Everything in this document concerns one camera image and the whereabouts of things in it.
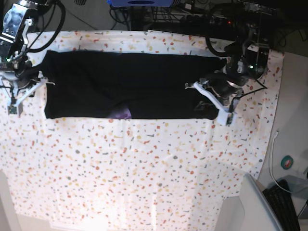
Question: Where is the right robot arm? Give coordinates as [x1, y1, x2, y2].
[0, 0, 66, 105]

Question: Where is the blue box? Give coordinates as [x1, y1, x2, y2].
[107, 0, 175, 7]

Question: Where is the terrazzo patterned tablecloth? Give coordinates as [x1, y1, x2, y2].
[0, 29, 284, 231]

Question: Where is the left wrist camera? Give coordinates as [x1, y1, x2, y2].
[217, 110, 237, 126]

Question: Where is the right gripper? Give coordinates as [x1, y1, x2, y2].
[0, 60, 55, 106]

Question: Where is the black keyboard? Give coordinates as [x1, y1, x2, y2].
[262, 185, 300, 231]

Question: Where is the green tape roll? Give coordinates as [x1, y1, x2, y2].
[281, 155, 294, 170]

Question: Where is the black t-shirt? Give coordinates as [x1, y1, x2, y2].
[39, 51, 226, 120]

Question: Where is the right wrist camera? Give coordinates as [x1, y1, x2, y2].
[7, 103, 23, 117]

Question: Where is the white bin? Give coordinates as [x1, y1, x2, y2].
[215, 174, 283, 231]

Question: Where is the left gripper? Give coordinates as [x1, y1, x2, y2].
[185, 72, 249, 112]

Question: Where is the black power strip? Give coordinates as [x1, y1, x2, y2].
[185, 14, 232, 26]

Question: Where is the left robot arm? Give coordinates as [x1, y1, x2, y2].
[185, 0, 274, 126]

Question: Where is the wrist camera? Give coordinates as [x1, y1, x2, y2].
[7, 103, 23, 117]
[217, 110, 237, 126]

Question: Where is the white cable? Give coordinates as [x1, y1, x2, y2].
[269, 130, 293, 193]

